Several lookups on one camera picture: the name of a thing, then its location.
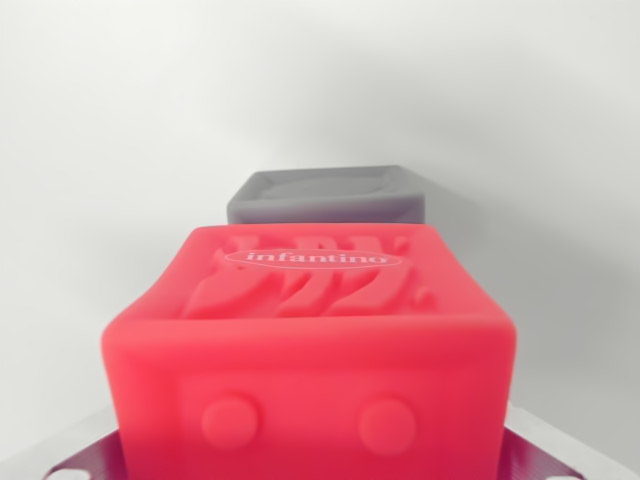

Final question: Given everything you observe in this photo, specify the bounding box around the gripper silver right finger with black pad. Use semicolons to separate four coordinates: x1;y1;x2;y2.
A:
502;403;640;480

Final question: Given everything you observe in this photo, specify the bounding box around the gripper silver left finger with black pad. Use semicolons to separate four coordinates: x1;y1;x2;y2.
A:
0;403;122;480

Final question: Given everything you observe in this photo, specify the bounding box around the red infantino silicone cube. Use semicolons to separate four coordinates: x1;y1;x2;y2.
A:
99;222;517;480

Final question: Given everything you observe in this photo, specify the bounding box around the gray silicone cube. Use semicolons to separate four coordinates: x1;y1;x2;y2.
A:
225;164;428;229

